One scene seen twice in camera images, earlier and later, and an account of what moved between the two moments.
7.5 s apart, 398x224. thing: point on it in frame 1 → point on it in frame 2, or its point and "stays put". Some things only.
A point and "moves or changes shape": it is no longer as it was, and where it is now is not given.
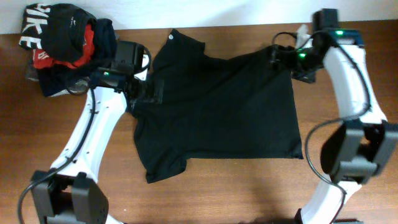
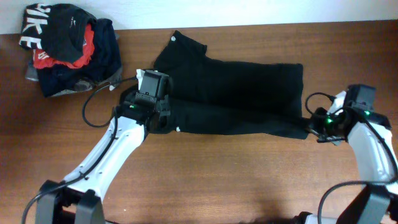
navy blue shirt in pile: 56,79 stays put
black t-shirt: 239,106 moves or changes shape
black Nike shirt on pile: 58,30 stays put
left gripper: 150,95 → 165,104
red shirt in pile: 42,60 stays put
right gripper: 288,52 → 315,127
